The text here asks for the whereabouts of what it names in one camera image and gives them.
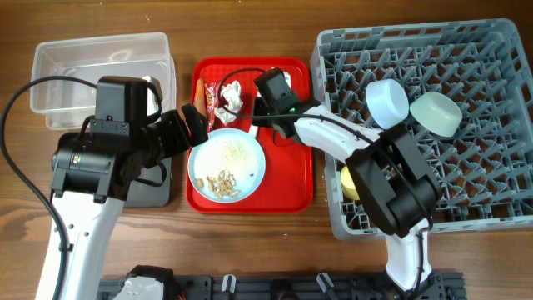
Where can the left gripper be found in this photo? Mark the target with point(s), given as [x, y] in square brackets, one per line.
[183, 139]

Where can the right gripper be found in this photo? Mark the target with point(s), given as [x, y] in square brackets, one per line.
[258, 105]

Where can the white tissue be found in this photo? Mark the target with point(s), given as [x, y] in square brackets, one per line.
[232, 95]

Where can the orange carrot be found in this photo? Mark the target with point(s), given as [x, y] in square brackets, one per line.
[199, 97]

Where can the red snack wrapper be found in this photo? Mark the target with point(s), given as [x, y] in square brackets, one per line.
[211, 102]

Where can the light blue plate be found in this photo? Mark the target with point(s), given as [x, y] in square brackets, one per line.
[229, 134]

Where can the food scraps and rice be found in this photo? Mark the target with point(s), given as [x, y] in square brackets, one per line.
[226, 170]

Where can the light blue small bowl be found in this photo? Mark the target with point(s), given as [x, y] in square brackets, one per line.
[387, 102]

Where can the yellow cup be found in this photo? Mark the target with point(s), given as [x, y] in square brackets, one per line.
[347, 185]

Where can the mint green bowl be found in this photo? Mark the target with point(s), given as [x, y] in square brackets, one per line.
[437, 113]

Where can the white plastic spoon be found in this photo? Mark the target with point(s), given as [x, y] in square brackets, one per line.
[253, 131]

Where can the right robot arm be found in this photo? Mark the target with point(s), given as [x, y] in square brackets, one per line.
[396, 186]

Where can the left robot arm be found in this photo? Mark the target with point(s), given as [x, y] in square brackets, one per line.
[92, 174]

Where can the grey dishwasher rack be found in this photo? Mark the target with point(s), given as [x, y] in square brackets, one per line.
[485, 168]

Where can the red serving tray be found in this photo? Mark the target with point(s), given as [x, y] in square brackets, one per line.
[287, 186]

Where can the black plastic tray bin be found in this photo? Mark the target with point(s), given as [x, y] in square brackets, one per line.
[145, 196]

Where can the clear plastic bin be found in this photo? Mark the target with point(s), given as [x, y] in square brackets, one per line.
[66, 104]

